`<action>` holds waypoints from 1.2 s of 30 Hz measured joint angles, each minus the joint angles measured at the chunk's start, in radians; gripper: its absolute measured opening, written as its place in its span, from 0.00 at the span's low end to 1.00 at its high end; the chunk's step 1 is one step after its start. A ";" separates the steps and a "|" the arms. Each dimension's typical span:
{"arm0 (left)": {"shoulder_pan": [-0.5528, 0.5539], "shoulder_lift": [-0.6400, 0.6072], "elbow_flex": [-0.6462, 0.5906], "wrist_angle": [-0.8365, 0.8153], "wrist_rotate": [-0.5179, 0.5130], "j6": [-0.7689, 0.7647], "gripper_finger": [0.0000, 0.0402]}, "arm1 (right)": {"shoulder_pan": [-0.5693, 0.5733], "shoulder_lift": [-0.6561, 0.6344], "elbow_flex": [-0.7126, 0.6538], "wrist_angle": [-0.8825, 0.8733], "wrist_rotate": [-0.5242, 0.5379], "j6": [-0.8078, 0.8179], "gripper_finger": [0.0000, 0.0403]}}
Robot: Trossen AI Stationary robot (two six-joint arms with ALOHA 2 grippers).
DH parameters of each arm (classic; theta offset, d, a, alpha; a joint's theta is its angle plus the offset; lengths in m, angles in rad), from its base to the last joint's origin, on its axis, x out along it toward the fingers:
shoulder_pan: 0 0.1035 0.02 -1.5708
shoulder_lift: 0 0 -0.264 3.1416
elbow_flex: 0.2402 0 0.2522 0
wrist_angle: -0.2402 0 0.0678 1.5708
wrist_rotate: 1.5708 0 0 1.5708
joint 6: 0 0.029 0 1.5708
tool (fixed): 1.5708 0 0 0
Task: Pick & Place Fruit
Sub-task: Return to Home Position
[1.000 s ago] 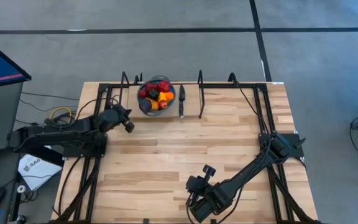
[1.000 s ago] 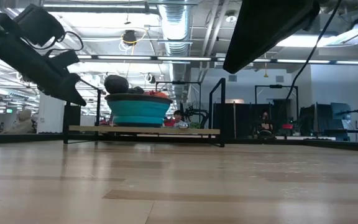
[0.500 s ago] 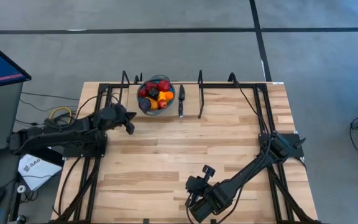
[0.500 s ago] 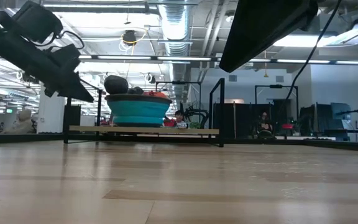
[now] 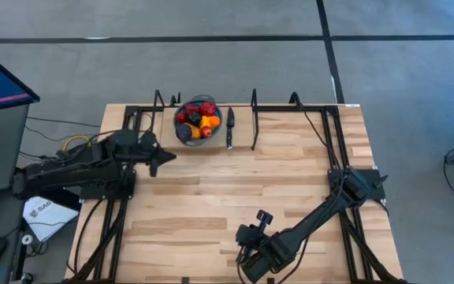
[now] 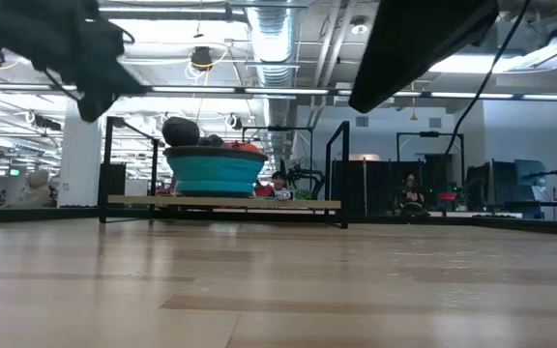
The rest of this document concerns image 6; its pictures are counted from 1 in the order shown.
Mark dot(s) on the bright ceiling light panel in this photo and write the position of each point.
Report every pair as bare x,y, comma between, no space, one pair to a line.
477,63

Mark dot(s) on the silver ceiling duct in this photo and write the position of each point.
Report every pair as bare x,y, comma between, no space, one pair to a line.
273,38

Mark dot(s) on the dark purple toy fruit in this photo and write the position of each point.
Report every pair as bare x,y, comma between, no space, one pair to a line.
181,132

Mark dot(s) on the black metal workstation frame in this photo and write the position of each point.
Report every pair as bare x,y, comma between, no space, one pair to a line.
278,128
428,134

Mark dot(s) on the yellow hanging cone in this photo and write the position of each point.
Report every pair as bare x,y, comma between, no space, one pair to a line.
413,116

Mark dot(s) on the bluish computer monitor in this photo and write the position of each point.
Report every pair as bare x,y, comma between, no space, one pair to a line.
530,179

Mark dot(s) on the white ceiling sensor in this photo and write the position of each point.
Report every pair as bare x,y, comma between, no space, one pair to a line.
359,28

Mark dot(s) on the person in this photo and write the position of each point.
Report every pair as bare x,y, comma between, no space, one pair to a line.
278,181
411,193

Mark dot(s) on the long ceiling light bar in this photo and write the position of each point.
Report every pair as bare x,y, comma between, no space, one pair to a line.
283,91

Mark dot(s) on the raised wooden shelf board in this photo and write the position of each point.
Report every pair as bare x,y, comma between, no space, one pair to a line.
220,202

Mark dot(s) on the white pillar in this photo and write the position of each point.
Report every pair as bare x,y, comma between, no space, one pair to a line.
80,164

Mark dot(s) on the black metal shelf bracket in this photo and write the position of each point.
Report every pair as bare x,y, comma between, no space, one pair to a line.
345,183
107,159

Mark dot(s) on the blue grey collapsible bowl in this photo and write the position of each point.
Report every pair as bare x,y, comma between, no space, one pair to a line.
213,171

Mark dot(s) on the dark red toy pepper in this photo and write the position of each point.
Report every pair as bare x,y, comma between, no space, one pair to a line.
241,146

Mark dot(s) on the beige covered object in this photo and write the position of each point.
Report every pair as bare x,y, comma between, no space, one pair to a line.
34,191

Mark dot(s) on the black ceiling-mounted device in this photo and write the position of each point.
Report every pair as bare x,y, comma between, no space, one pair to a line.
202,57

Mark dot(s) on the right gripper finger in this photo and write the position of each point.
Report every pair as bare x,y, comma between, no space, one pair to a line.
394,58

